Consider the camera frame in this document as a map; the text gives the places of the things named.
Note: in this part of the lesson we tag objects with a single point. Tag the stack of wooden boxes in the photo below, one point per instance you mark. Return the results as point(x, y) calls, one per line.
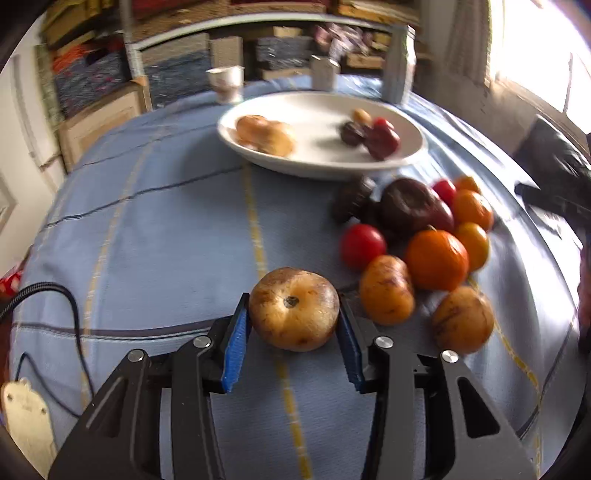
point(69, 23)

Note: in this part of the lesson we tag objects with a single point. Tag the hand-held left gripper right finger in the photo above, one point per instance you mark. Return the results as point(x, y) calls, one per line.
point(351, 350)

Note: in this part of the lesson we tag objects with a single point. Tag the ribbed cardboard box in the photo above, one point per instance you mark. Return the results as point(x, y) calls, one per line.
point(226, 50)

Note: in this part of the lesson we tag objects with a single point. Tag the stack of blue patterned boxes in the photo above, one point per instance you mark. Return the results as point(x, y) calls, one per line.
point(175, 69)
point(281, 50)
point(87, 78)

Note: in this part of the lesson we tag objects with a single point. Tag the white drink can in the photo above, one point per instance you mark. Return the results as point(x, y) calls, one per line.
point(324, 74)

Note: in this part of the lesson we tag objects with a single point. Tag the white paper cup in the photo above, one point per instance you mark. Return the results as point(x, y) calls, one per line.
point(226, 83)

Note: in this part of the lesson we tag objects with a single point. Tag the wooden picture frame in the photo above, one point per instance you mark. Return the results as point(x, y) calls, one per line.
point(101, 124)

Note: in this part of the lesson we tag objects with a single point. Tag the orange mandarin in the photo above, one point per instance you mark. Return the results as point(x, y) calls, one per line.
point(436, 261)
point(472, 210)

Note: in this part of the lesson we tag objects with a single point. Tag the black stool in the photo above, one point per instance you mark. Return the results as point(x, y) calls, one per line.
point(551, 157)

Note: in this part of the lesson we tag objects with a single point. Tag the pink crumpled cloth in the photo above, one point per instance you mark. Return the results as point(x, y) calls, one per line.
point(341, 34)

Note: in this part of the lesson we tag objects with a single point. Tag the smooth purple passion fruit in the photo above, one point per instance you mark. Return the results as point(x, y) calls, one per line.
point(382, 141)
point(444, 218)

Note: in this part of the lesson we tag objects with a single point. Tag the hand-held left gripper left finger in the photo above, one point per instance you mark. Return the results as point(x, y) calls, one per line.
point(235, 346)

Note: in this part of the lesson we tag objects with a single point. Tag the stack of woven straw boxes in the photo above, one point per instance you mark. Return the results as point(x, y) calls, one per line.
point(166, 28)

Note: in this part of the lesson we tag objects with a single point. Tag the white metal shelf rack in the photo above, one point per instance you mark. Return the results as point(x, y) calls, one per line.
point(134, 64)

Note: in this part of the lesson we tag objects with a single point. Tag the bright window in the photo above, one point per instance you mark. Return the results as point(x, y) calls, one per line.
point(540, 46)

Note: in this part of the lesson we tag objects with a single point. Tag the red tomato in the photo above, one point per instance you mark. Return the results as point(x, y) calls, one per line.
point(363, 246)
point(444, 190)
point(384, 123)

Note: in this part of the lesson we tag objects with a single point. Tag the green marbled plank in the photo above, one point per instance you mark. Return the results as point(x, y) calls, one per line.
point(46, 87)

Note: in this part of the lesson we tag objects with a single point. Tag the yellow-orange mandarin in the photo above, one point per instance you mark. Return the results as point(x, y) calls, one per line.
point(473, 244)
point(467, 184)

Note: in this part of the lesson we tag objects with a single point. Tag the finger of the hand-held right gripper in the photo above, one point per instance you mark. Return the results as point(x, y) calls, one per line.
point(554, 205)

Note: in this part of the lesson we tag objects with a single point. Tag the small tan longan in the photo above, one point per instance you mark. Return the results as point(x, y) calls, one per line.
point(361, 115)

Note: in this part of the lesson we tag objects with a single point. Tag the red patterned cloth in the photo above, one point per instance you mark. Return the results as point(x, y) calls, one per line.
point(9, 282)

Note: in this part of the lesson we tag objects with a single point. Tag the white plate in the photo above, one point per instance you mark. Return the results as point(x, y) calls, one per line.
point(318, 152)

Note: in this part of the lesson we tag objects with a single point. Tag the blue striped tablecloth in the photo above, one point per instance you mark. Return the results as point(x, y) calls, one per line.
point(161, 230)

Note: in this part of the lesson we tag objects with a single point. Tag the wrinkled dark passion fruit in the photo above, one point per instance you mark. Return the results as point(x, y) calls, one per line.
point(408, 205)
point(352, 134)
point(353, 198)

